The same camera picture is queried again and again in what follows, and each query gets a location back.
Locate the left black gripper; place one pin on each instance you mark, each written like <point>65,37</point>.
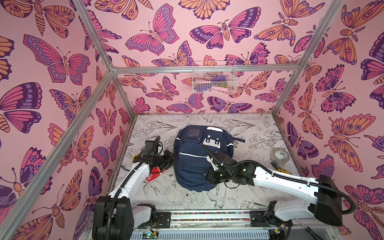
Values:
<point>167,157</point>

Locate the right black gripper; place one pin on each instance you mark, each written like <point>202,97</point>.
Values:
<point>221,159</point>

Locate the red thin booklet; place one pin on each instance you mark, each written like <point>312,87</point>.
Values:
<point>155,174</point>

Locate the navy blue student backpack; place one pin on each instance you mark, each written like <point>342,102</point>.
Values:
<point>191,164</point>

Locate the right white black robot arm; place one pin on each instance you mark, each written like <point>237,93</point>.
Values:
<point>315,198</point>

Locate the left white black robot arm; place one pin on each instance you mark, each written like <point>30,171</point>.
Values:
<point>114,218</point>

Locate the clear tape roll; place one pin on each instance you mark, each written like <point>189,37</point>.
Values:
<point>280,156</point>

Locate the yellow handled pliers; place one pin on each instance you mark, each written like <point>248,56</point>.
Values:
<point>280,169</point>

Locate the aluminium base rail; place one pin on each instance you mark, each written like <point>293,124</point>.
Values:
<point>229,225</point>

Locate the white wire wall basket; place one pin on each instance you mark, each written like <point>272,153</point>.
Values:
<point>215,79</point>

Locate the black handled screwdriver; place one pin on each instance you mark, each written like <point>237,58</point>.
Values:
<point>310,231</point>

